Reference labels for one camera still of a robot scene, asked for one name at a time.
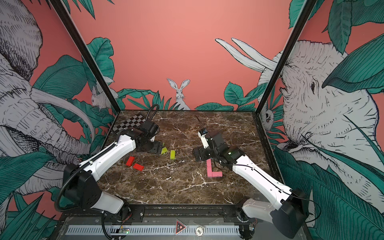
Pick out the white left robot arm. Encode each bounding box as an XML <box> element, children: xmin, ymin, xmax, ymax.
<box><xmin>55</xmin><ymin>104</ymin><xmax>163</xmax><ymax>216</ymax></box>

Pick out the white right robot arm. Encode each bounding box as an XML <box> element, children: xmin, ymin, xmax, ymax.
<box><xmin>193</xmin><ymin>129</ymin><xmax>309</xmax><ymax>239</ymax></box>

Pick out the folded black chess board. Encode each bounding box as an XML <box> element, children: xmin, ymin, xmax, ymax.
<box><xmin>113</xmin><ymin>114</ymin><xmax>145</xmax><ymax>134</ymax></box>

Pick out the red block near button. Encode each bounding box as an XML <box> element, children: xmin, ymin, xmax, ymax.
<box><xmin>126</xmin><ymin>156</ymin><xmax>135</xmax><ymax>167</ymax></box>

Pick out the red block front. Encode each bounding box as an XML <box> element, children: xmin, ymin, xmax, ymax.
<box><xmin>133</xmin><ymin>164</ymin><xmax>144</xmax><ymax>172</ymax></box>

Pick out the red triangle warning sticker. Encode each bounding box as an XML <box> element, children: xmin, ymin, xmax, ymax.
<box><xmin>175</xmin><ymin>220</ymin><xmax>187</xmax><ymax>235</ymax></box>

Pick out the black front rail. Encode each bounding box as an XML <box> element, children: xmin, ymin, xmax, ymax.
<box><xmin>59</xmin><ymin>203</ymin><xmax>304</xmax><ymax>224</ymax></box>

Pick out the black left corner post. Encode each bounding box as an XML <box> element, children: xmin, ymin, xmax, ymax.
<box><xmin>50</xmin><ymin>0</ymin><xmax>121</xmax><ymax>114</ymax></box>

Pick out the black corner post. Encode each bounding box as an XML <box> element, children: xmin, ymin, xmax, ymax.
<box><xmin>50</xmin><ymin>0</ymin><xmax>121</xmax><ymax>114</ymax></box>
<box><xmin>256</xmin><ymin>0</ymin><xmax>317</xmax><ymax>116</ymax></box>

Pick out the white slotted cable duct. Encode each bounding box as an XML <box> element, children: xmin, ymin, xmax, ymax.
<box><xmin>65</xmin><ymin>225</ymin><xmax>240</xmax><ymax>237</ymax></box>

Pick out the black right corner post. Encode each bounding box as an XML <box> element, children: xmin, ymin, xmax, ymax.
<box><xmin>256</xmin><ymin>0</ymin><xmax>317</xmax><ymax>116</ymax></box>

